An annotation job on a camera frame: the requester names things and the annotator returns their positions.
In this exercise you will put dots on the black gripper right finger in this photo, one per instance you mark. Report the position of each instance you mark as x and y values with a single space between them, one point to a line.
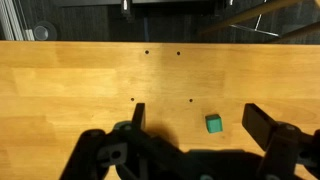
286 150

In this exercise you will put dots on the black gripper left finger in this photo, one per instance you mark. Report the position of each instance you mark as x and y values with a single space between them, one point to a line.
100 153

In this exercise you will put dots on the green block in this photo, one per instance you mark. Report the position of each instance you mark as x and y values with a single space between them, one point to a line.
213 123

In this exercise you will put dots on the silver metal rod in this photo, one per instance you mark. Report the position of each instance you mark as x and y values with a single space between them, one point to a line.
255 30

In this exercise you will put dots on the round grey disc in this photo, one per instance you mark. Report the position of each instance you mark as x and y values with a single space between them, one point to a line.
41 31

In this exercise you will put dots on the wooden stick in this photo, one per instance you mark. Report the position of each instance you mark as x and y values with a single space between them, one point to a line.
250 14

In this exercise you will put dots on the silver aluminium extrusion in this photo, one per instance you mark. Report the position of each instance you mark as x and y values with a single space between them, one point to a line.
9 20

